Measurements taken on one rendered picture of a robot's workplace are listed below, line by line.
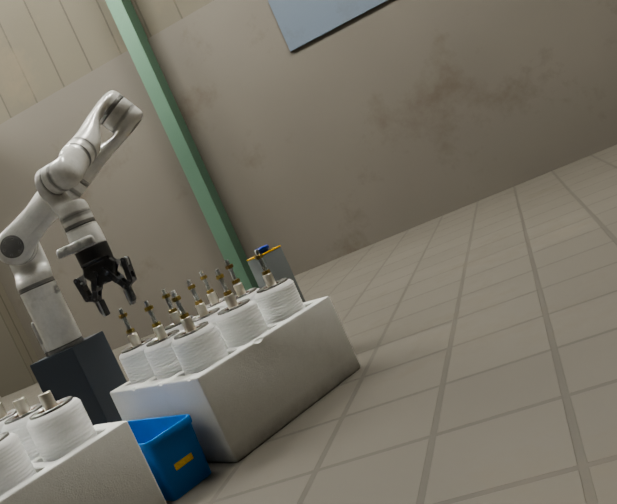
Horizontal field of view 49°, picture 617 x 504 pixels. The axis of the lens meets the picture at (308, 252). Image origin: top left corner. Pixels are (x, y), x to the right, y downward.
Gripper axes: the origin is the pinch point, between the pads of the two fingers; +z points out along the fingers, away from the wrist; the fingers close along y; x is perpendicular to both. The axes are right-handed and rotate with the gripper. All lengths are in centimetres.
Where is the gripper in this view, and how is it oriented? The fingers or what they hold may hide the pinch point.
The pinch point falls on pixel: (117, 304)
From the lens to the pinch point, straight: 160.0
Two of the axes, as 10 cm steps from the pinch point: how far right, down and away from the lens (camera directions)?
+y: -9.0, 3.9, 1.9
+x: -1.5, 1.5, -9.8
